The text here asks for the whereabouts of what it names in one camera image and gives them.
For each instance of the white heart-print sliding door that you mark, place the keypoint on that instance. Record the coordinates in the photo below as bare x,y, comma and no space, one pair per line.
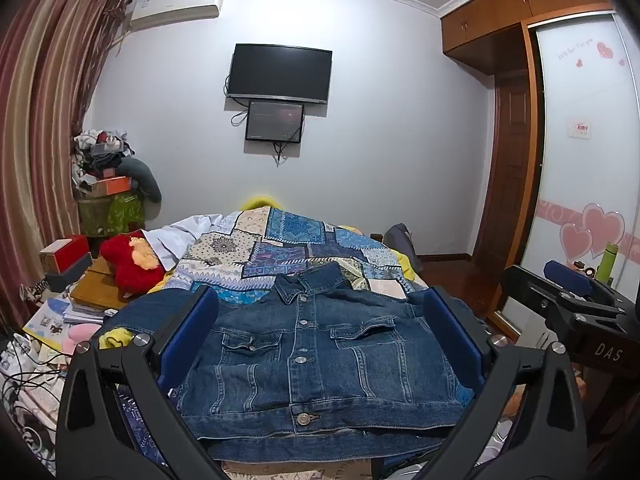
580,175

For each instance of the pink object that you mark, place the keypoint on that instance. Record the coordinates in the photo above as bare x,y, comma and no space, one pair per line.
80,334

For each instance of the stack of books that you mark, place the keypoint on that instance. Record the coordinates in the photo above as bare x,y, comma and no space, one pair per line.
82,314

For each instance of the dark grey box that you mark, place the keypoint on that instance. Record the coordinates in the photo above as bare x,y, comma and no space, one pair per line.
67,277

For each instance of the green bottle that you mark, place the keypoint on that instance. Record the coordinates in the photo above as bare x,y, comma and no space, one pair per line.
606,262

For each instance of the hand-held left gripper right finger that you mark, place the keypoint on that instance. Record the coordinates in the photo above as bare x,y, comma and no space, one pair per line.
450,332

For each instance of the orange box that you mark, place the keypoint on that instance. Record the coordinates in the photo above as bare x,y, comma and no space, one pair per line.
107,185

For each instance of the white label sticker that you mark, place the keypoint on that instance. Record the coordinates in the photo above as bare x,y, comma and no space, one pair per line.
581,129

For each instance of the striped red curtain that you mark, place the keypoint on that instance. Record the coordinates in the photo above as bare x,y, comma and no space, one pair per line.
45,110

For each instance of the white shirt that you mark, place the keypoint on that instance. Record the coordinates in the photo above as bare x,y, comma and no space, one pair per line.
175,237

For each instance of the white air conditioner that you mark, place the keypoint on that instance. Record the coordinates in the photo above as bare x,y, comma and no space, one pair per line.
175,5

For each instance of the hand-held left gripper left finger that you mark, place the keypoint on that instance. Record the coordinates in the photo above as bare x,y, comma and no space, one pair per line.
192,330

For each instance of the pile of clothes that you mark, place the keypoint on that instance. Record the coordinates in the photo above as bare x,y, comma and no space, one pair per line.
100,152

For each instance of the red plush toy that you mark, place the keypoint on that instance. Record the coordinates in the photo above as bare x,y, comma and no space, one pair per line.
125,260

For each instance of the wooden wardrobe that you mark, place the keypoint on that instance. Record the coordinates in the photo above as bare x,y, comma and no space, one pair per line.
500,15

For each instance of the white box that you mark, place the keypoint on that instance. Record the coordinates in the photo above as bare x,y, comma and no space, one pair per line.
527,327

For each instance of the blue booklet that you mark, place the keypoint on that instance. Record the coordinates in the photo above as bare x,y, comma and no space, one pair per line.
45,322

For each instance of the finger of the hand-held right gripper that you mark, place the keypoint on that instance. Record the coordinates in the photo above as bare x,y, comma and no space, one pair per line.
570,272
525,285

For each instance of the blue denim jacket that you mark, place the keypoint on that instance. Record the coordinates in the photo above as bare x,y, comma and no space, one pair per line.
310,360

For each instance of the patchwork patterned quilt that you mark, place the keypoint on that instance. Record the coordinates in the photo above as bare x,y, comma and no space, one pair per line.
257,201

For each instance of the spotted patterned cloth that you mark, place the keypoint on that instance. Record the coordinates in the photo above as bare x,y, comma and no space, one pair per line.
35,290

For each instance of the grey neck pillow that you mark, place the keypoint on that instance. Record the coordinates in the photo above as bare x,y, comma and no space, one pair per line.
145,182

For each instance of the grey bag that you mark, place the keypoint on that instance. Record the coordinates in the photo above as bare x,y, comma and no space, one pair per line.
397,237

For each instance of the small black monitor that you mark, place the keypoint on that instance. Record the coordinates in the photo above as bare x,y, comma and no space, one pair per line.
275,120

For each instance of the black wall television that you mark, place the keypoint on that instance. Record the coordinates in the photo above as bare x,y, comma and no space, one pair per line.
280,72

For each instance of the red cardboard box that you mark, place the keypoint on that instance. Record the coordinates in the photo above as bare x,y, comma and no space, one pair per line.
65,255

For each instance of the brown wooden door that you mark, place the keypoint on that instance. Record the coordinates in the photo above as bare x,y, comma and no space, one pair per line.
510,170

